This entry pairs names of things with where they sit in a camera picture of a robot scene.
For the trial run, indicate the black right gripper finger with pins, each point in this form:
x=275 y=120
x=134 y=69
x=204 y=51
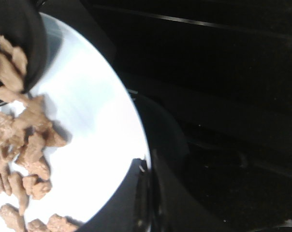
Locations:
x=134 y=207

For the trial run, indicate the black frying pan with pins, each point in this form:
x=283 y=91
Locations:
x=22 y=25

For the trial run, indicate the light blue plate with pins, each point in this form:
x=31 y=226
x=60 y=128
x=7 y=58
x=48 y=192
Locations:
x=91 y=109

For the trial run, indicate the brown meat pieces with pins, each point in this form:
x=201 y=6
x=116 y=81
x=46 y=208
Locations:
x=24 y=171

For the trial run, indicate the black glass cooktop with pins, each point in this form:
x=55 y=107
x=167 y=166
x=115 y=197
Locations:
x=212 y=83

